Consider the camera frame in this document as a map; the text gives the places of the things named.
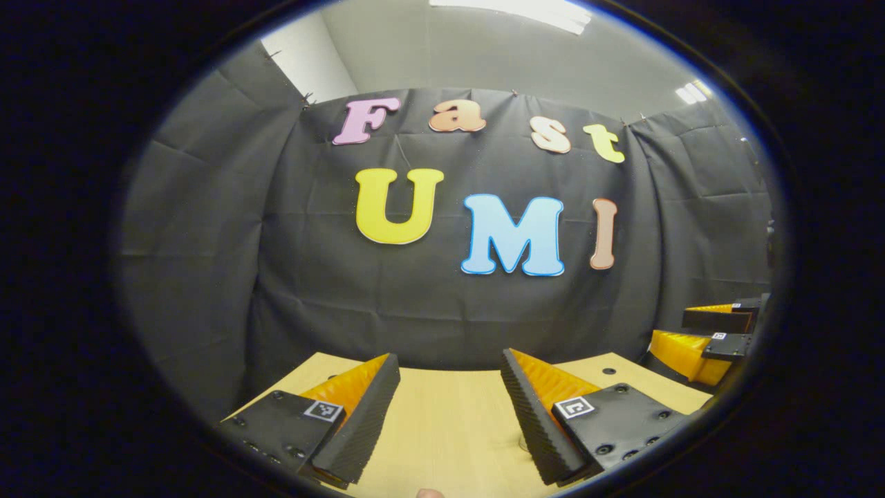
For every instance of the ceiling light panel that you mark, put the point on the ceiling light panel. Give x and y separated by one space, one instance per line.
693 92

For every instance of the wooden desktop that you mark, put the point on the wooden desktop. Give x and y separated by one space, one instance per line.
449 422

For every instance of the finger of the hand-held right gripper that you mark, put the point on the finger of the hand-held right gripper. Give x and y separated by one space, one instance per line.
719 320
729 346

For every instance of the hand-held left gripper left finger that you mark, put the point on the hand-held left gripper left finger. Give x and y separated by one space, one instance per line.
363 422

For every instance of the black backdrop cloth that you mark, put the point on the black backdrop cloth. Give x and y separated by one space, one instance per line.
311 290

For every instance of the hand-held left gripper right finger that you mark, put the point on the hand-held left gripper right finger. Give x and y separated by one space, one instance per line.
536 422

